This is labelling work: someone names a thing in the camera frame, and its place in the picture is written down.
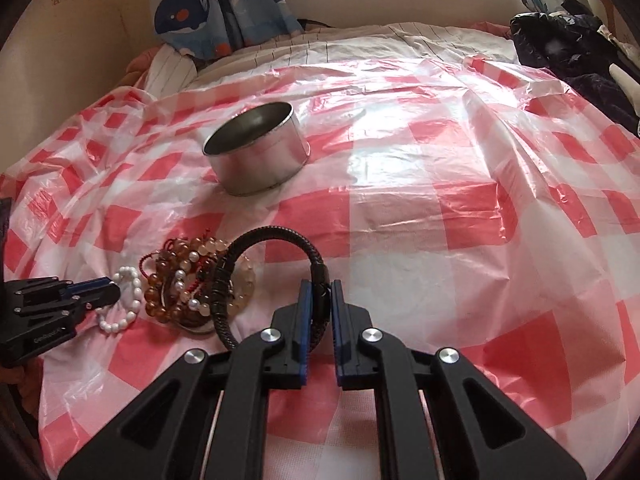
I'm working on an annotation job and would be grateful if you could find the pale translucent bead bracelet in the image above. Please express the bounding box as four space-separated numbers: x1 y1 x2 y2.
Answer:
177 237 257 321

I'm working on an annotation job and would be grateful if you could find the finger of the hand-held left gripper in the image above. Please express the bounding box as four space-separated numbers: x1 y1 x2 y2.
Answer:
10 276 121 311
15 287 122 335

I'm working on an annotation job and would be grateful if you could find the round metal tin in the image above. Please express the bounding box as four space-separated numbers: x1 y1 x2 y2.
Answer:
201 101 312 196

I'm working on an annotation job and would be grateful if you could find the pink cloth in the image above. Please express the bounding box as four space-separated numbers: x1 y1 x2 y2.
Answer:
122 47 166 91

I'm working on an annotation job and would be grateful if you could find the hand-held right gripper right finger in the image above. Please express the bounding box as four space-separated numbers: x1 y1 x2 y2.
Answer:
330 280 586 480

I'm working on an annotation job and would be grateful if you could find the amber bead bracelet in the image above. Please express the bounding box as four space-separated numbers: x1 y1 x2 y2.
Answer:
142 252 211 328

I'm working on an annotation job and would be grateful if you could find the black braided leather bracelet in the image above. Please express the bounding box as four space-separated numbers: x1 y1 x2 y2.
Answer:
210 227 333 353

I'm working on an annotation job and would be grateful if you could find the pile of dark clothes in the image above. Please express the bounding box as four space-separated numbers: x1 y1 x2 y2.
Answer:
510 10 640 136

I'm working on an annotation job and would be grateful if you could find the white plastic object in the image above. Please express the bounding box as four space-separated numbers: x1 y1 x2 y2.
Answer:
609 64 640 106

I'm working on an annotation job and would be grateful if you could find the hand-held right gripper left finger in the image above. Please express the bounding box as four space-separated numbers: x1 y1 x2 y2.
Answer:
57 280 313 480

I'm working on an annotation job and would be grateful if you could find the red checkered plastic sheet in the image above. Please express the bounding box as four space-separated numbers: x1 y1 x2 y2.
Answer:
0 55 640 480

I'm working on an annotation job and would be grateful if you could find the striped white quilt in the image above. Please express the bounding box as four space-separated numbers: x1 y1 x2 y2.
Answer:
145 22 521 93

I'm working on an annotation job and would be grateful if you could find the white pearl bracelet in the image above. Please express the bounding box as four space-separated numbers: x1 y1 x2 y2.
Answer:
95 266 143 335

